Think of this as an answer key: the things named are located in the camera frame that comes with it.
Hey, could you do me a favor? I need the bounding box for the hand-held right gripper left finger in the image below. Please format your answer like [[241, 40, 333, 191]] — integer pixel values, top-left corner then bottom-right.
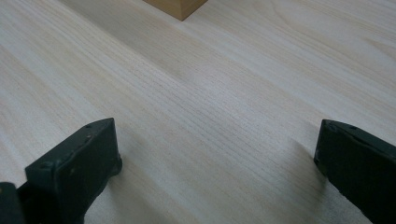
[[17, 118, 123, 224]]

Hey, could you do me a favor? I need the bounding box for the brown wooden box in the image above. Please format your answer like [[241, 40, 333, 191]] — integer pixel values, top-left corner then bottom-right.
[[142, 0, 209, 22]]

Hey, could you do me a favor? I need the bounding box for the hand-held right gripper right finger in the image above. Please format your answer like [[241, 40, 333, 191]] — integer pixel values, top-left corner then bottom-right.
[[313, 119, 396, 224]]

